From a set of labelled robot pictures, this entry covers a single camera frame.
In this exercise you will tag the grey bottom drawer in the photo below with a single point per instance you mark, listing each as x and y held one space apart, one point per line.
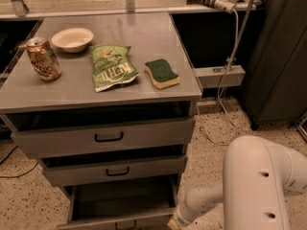
122 205

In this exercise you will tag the grey drawer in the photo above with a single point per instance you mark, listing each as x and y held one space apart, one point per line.
111 137
122 205
114 171

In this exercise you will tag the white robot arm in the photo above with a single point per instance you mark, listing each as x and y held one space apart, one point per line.
257 176

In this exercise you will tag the grey top drawer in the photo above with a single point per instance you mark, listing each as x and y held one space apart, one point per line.
111 137

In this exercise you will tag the grey metal drawer cabinet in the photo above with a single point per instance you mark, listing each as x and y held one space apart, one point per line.
29 103

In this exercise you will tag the grey middle drawer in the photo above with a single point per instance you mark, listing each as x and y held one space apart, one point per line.
114 171

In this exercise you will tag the green yellow sponge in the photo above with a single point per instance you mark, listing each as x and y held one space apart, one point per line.
161 73

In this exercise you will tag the green chip bag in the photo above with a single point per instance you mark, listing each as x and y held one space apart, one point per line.
111 66

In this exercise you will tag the white paper bowl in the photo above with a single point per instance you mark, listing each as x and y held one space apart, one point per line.
73 40

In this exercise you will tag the dark cabinet on right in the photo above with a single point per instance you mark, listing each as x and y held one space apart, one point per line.
275 87

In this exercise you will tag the crushed gold soda can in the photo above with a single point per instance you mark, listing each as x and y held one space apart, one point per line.
43 58

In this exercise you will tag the white round plug adapter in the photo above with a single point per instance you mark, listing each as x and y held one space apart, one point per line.
224 5

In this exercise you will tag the grey metal bracket beam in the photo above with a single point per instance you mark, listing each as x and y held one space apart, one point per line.
213 77

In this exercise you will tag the grey metal shelf rail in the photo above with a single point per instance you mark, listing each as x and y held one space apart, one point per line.
96 4

